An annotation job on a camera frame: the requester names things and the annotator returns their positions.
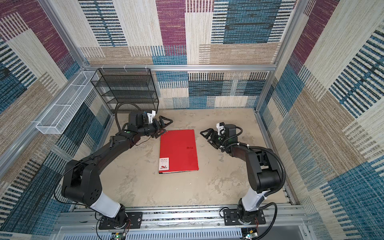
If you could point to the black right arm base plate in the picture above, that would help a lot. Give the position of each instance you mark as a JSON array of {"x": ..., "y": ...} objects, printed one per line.
[{"x": 231, "y": 217}]

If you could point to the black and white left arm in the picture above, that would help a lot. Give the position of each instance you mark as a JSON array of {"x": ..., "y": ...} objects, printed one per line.
[{"x": 81, "y": 180}]

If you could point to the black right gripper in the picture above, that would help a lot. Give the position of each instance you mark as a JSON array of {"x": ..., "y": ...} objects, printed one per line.
[{"x": 215, "y": 134}]

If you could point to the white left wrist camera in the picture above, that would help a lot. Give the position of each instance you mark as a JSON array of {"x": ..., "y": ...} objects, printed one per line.
[{"x": 141, "y": 118}]

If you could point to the black wire mesh file rack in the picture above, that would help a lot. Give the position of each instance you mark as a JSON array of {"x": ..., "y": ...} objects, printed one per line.
[{"x": 131, "y": 89}]

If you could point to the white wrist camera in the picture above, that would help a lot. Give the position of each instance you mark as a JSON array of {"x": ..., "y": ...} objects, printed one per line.
[
  {"x": 141, "y": 118},
  {"x": 226, "y": 130}
]

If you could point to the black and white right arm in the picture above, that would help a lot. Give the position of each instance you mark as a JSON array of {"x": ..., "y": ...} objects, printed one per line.
[{"x": 265, "y": 170}]

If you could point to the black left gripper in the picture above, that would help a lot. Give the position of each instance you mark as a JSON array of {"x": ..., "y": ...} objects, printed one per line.
[{"x": 162, "y": 125}]

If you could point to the red and black ring binder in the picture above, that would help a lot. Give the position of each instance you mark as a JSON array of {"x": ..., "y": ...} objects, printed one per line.
[{"x": 178, "y": 152}]

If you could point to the aluminium front rail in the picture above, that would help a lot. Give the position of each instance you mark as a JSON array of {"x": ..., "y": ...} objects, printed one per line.
[{"x": 154, "y": 218}]

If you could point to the white wire mesh tray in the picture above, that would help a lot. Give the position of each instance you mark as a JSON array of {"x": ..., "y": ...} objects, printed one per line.
[{"x": 59, "y": 116}]

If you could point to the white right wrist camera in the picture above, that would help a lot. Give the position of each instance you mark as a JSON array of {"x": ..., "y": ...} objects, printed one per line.
[{"x": 226, "y": 130}]

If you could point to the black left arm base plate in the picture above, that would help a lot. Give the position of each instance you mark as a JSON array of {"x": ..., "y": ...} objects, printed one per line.
[{"x": 123, "y": 221}]

